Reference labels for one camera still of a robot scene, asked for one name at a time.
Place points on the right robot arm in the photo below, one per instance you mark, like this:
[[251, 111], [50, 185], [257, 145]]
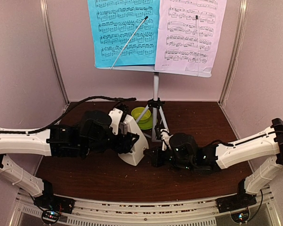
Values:
[[181, 151]]

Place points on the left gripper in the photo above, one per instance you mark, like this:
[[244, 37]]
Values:
[[124, 145]]

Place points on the blue sheet music page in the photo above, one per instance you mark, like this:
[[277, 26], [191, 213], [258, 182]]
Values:
[[124, 32]]

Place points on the green plastic plate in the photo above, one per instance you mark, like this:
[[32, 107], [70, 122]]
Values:
[[146, 124]]

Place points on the grey metronome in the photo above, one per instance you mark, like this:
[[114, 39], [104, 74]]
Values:
[[135, 155]]

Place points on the green plastic bowl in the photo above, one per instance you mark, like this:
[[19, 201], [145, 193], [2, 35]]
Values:
[[141, 114]]

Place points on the purple sheet music page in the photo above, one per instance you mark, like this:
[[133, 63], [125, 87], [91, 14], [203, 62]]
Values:
[[188, 36]]

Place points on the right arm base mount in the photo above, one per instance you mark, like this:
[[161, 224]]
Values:
[[237, 206]]

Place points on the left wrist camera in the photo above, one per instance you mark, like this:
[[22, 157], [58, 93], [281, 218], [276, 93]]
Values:
[[117, 115]]

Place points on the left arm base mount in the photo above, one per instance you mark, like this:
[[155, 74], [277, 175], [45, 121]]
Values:
[[52, 208]]

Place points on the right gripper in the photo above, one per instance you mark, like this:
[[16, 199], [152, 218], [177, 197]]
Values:
[[156, 160]]

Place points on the white music stand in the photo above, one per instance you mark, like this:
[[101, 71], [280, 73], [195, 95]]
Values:
[[155, 103]]

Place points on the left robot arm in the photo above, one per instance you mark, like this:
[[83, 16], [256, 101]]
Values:
[[97, 132]]

